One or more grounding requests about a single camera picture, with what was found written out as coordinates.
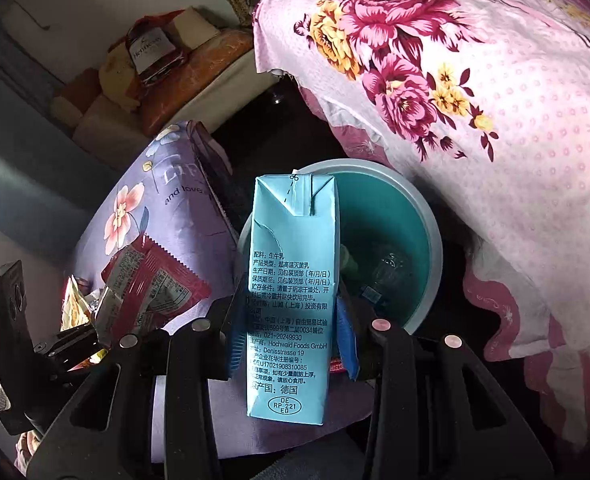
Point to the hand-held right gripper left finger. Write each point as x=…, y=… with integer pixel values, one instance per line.
x=236, y=345

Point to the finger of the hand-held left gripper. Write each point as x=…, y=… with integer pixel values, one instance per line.
x=70, y=342
x=77, y=366

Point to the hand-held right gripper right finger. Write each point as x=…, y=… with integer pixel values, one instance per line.
x=348, y=345

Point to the red snack packet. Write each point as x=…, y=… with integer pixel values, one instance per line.
x=167, y=285

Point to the light blue milk carton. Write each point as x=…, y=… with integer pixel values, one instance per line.
x=290, y=240

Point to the teal plastic bin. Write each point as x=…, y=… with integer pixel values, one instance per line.
x=390, y=210

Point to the yellow snack packet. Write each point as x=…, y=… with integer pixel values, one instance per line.
x=75, y=310

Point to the clear plastic bottle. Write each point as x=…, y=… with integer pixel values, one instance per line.
x=389, y=271

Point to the purple floral bedsheet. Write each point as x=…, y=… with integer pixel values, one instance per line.
x=125, y=180

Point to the yellow plastic bag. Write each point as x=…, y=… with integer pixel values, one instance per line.
x=117, y=77

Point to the orange cloth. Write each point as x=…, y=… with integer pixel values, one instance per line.
x=200, y=75

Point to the pink floral blanket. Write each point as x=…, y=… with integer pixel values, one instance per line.
x=500, y=110

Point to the brown liquor box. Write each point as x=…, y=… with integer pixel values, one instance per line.
x=150, y=52

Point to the tan cardboard box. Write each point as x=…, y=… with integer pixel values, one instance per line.
x=192, y=27

